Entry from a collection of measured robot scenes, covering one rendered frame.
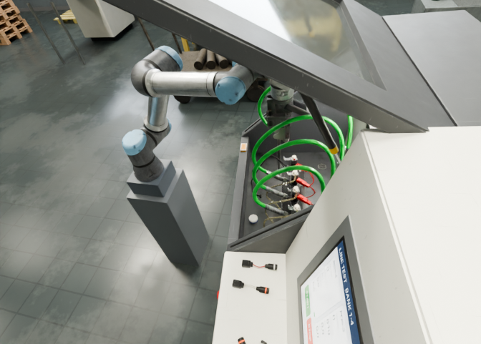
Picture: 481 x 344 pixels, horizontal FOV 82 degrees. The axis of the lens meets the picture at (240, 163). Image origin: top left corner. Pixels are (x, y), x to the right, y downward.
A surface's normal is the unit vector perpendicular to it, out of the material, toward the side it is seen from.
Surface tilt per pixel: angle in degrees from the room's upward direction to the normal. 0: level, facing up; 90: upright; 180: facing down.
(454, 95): 0
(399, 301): 76
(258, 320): 0
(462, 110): 0
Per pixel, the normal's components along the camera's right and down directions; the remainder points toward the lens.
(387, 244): -0.99, -0.16
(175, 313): -0.11, -0.68
